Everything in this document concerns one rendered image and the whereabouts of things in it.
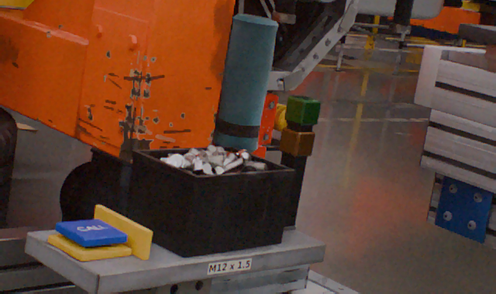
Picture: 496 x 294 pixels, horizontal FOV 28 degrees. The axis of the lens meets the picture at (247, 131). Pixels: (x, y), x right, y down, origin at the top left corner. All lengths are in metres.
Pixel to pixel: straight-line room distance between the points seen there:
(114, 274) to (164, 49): 0.40
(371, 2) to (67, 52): 1.17
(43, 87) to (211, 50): 0.32
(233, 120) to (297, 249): 0.49
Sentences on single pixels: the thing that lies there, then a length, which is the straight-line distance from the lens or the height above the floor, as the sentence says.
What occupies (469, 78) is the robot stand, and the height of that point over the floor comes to 0.74.
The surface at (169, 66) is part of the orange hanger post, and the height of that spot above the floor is 0.68.
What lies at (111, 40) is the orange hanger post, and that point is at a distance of 1.58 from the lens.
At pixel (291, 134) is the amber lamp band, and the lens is 1.55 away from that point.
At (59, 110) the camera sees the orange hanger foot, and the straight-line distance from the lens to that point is 1.70.
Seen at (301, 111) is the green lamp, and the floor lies 0.64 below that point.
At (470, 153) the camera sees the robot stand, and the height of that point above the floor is 0.64.
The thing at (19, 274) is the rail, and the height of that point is 0.33.
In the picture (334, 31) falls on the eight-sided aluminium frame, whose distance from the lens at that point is 2.25.
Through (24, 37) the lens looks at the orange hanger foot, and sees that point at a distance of 1.80.
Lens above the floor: 0.89
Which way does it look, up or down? 11 degrees down
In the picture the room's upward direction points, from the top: 10 degrees clockwise
